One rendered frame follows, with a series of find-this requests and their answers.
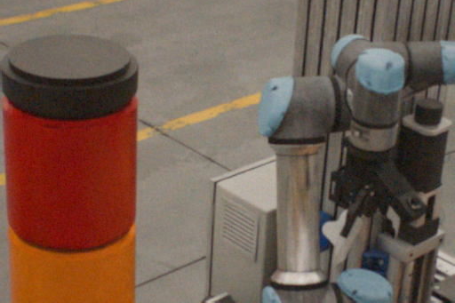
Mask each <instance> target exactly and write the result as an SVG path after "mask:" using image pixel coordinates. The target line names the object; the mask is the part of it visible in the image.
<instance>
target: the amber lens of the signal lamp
mask: <svg viewBox="0 0 455 303"><path fill-rule="evenodd" d="M7 232H8V252H9V272H10V292H11V303H135V254H136V226H135V223H133V224H132V226H131V228H130V229H129V230H128V231H126V232H125V233H124V234H122V235H120V236H119V237H117V238H116V239H115V240H113V241H111V242H109V243H105V244H102V245H99V246H96V247H92V248H88V249H78V250H60V249H53V248H48V247H43V246H40V245H37V244H35V243H31V242H29V241H27V240H26V239H24V238H22V237H21V236H19V235H17V234H16V233H14V232H13V230H12V229H11V227H10V226H9V227H8V229H7Z"/></svg>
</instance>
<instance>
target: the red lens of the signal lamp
mask: <svg viewBox="0 0 455 303"><path fill-rule="evenodd" d="M2 116H3V135H4V173H5V193H6V212H7V220H8V225H9V226H10V227H11V229H12V230H13V232H14V233H16V234H17V235H19V236H21V237H22V238H24V239H26V240H27V241H29V242H31V243H35V244H37V245H40V246H43V247H48V248H53V249H60V250H78V249H88V248H92V247H96V246H99V245H102V244H105V243H109V242H111V241H113V240H115V239H116V238H117V237H119V236H120V235H122V234H124V233H125V232H126V231H128V230H129V229H130V228H131V226H132V224H133V223H134V222H135V218H136V196H137V138H138V100H137V98H136V96H135V95H134V96H133V98H132V99H131V100H129V101H127V102H126V103H125V104H124V105H123V106H121V107H120V108H118V109H116V110H114V111H111V112H108V113H106V114H103V115H99V116H91V117H83V118H57V117H49V116H40V115H37V114H34V113H31V112H28V111H26V110H24V109H22V108H20V107H18V106H16V105H15V104H14V102H12V101H10V100H8V99H7V98H6V97H5V96H4V97H3V99H2Z"/></svg>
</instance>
